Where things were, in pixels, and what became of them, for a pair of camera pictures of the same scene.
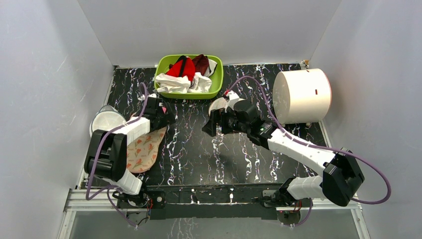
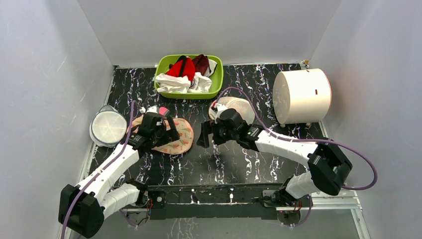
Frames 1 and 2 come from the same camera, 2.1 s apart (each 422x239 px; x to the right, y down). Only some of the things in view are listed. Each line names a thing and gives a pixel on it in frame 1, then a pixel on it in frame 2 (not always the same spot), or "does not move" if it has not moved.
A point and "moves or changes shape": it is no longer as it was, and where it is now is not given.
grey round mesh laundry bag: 107,119 does not move
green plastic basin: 162,63 does not move
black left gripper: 168,119 -> 169,135
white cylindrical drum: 301,96 does not move
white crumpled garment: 172,83 does not move
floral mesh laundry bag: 142,153 moves or changes shape
